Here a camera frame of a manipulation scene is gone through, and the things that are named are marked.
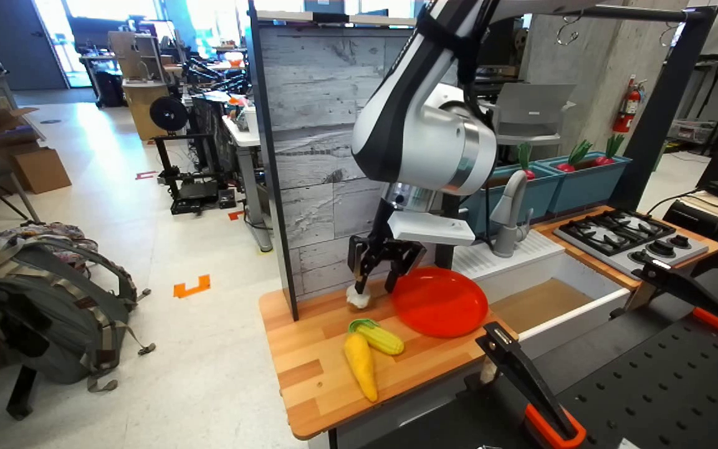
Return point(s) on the black 3D printer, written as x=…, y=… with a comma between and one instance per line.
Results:
x=184, y=157

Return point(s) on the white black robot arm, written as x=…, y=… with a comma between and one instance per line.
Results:
x=425, y=132

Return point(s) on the cardboard box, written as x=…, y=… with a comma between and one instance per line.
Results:
x=40, y=171

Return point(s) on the wooden cabinet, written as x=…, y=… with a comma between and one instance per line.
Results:
x=138, y=77

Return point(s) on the grey toy kitchen faucet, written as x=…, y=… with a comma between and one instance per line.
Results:
x=509, y=213

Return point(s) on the marble print backdrop panel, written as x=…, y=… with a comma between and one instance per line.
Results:
x=317, y=125

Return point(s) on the grey office chair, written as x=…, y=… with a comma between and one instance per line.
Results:
x=535, y=114

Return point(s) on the teal planter box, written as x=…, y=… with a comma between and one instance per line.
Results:
x=592, y=185
x=542, y=195

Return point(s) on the white toy kitchen sink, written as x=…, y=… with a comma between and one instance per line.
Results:
x=542, y=302

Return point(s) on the toy stove black grates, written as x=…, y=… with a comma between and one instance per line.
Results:
x=623, y=237

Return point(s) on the yellow toy corn cob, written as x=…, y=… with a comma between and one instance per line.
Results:
x=380, y=338

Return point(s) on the orange round plate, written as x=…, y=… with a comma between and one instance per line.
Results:
x=440, y=301

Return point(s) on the grey backpack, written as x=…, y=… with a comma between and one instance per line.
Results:
x=51, y=307

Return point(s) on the red fire extinguisher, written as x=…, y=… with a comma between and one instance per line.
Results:
x=626, y=105

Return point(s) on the black frame post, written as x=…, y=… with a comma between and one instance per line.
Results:
x=661, y=101
x=275, y=183

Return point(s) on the red toy radish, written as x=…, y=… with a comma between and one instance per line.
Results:
x=523, y=161
x=580, y=154

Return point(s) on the orange floor tape mark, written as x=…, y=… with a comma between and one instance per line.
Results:
x=191, y=287

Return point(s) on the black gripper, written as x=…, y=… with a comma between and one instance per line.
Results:
x=383, y=241

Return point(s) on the white desk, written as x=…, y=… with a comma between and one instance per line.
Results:
x=248, y=165

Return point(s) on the yellow orange toy vegetable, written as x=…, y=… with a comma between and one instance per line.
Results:
x=360, y=364

